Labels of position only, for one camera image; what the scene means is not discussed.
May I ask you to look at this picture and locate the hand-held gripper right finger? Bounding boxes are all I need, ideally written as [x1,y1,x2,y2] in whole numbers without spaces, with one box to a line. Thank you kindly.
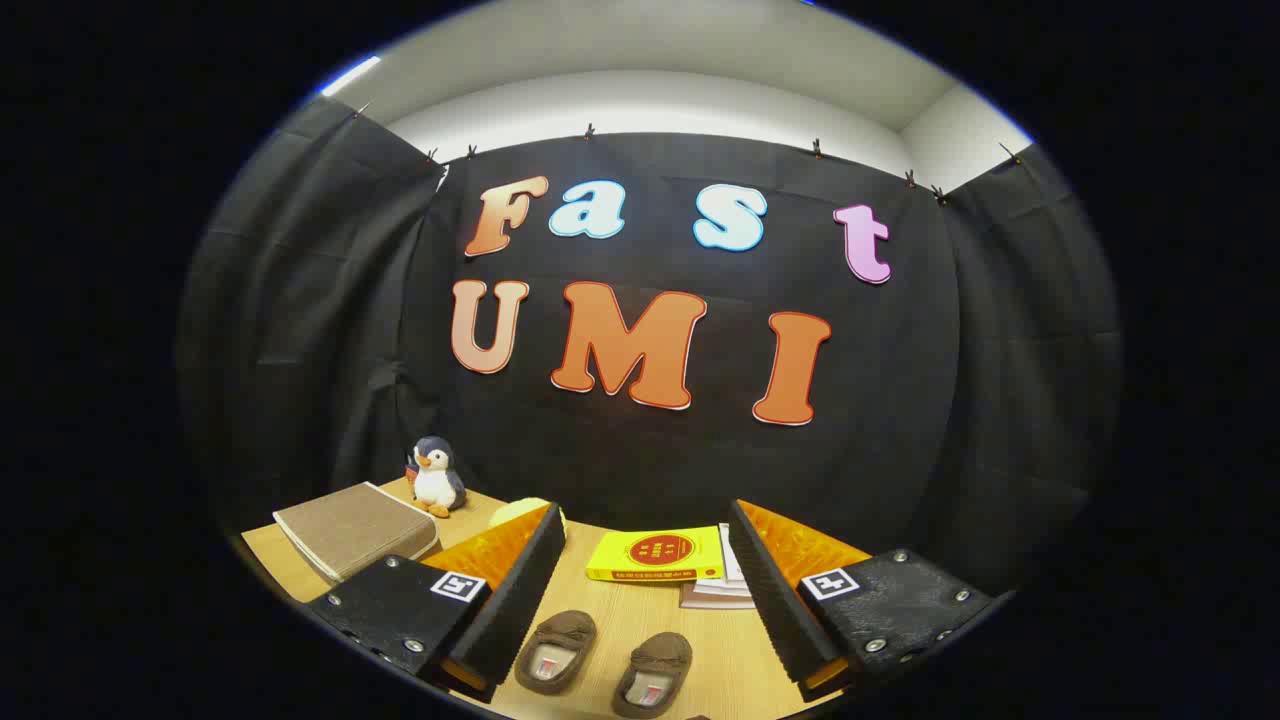
[727,498,998,703]

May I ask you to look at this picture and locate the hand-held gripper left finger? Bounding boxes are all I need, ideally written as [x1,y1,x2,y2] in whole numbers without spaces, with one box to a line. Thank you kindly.
[303,502,568,701]

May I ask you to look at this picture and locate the brown fuzzy shoe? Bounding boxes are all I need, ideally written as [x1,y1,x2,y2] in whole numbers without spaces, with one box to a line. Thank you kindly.
[513,610,598,696]
[612,631,694,719]

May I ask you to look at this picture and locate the brown storage box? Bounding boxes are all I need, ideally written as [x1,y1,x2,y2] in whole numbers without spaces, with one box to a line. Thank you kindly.
[272,481,442,586]

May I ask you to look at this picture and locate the brown cover book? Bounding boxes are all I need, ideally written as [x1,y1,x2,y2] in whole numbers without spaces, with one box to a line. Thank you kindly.
[679,584,757,610]

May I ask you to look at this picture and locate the yellow bun-shaped plush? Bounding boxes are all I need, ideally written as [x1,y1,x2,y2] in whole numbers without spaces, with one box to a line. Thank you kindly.
[488,497,567,541]

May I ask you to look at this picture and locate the yellow book with red circle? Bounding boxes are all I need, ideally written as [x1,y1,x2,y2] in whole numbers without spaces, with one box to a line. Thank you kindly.
[585,526,728,584]

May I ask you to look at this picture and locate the penguin plush toy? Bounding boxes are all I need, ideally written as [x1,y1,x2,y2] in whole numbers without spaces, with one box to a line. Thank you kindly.
[405,436,468,518]

